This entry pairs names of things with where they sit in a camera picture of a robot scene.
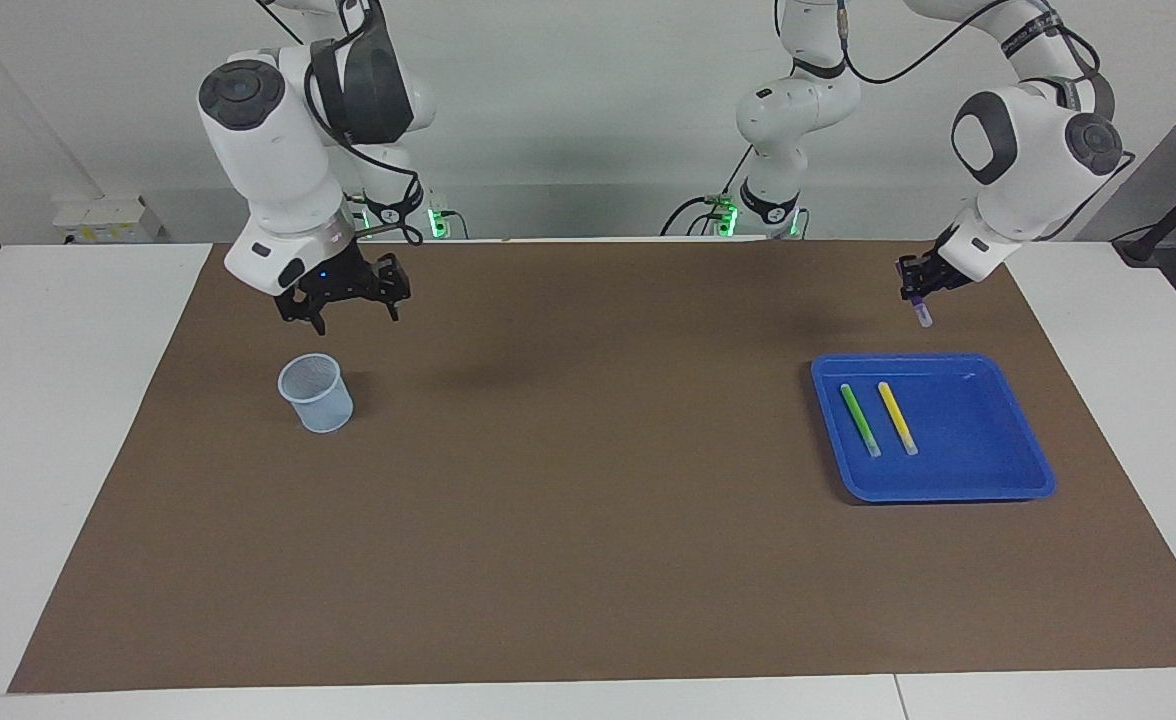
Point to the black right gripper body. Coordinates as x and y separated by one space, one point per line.
343 275

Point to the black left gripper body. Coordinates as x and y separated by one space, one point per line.
943 272

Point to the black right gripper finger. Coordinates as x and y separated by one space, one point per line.
393 285
303 312

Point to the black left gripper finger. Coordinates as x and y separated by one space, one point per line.
910 272

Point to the purple highlighter pen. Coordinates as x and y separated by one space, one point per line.
923 314

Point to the yellow highlighter pen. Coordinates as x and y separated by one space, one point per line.
898 418

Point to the green highlighter pen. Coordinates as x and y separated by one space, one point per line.
860 420

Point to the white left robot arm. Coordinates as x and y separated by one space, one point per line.
1028 150

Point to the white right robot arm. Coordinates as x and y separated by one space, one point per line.
278 150

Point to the blue plastic tray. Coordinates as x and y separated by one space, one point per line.
968 450

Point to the translucent plastic pen cup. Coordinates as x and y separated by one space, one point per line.
323 412

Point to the white power strip box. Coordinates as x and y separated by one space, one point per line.
108 220

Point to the black stand pole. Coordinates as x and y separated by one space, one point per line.
1168 215

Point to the brown table mat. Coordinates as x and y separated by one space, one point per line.
548 500

